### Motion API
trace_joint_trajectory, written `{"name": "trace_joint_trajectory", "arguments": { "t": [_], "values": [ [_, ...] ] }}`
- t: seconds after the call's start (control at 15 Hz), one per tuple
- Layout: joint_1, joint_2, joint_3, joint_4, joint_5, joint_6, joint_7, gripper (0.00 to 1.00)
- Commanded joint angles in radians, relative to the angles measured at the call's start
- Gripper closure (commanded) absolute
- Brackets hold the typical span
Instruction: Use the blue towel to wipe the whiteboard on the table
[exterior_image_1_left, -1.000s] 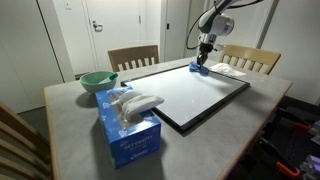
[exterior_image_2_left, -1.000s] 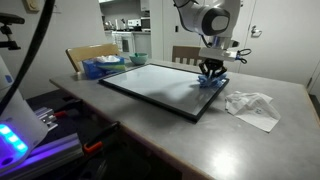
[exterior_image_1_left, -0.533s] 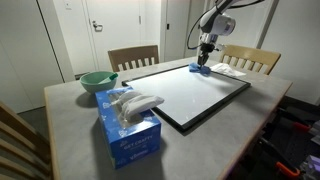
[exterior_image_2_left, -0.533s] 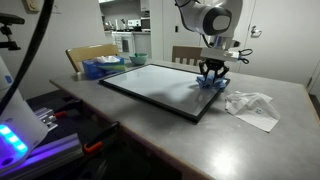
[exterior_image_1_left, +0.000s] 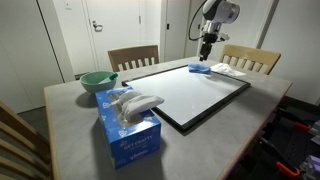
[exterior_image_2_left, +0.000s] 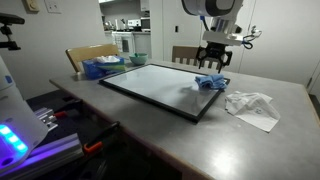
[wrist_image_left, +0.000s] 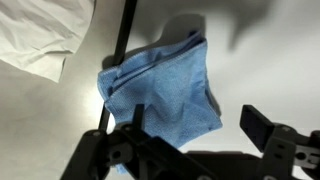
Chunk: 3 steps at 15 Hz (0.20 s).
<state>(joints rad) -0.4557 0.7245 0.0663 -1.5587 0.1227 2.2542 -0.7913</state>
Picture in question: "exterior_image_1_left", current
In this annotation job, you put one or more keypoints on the dark wooden slat-back chair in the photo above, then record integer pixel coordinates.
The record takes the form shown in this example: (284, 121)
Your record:
(133, 53)

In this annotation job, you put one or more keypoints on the white wall switch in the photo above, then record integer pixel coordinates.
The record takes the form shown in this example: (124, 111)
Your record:
(68, 5)

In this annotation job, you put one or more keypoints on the light wooden slat-back chair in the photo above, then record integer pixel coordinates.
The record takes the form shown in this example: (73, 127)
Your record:
(250, 53)
(20, 133)

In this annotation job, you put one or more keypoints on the blue towel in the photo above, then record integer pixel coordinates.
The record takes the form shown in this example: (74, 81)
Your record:
(200, 68)

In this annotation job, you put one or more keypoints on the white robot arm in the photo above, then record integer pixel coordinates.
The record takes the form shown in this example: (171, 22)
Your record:
(221, 10)

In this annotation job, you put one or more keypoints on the green bowl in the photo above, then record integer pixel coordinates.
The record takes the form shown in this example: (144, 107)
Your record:
(93, 85)

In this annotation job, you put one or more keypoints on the blue tissue box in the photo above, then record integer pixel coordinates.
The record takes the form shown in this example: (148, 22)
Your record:
(133, 143)

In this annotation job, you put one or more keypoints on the white tissue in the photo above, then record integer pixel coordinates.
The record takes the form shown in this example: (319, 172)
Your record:
(140, 103)

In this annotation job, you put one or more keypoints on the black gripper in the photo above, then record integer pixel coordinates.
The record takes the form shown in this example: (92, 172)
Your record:
(209, 40)

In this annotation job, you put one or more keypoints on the white door with knob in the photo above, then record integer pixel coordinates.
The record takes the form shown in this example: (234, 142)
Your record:
(246, 26)

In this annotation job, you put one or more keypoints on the white crumpled cloth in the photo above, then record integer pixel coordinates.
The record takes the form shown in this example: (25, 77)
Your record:
(226, 69)

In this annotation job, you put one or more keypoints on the black framed whiteboard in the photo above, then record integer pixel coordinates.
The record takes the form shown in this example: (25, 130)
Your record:
(190, 93)

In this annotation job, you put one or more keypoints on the aluminium extrusion rail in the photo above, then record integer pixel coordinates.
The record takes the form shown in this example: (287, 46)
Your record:
(313, 165)
(316, 130)

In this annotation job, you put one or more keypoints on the white door with lever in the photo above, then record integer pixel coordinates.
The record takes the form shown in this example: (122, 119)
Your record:
(116, 30)

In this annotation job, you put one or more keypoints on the black door latch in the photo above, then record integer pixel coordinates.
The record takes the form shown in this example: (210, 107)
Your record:
(167, 26)

